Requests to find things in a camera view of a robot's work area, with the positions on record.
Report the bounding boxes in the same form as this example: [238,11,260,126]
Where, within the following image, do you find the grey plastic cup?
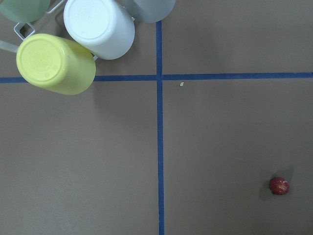
[122,0,176,23]

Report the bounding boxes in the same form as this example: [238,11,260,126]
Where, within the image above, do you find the green plastic cup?
[0,0,50,23]

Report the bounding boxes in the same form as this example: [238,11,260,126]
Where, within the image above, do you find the white plastic cup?
[63,0,135,60]

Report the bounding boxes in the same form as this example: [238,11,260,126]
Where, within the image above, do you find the red strawberry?
[269,177,290,195]

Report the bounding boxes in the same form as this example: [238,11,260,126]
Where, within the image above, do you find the yellow plastic cup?
[16,34,96,95]

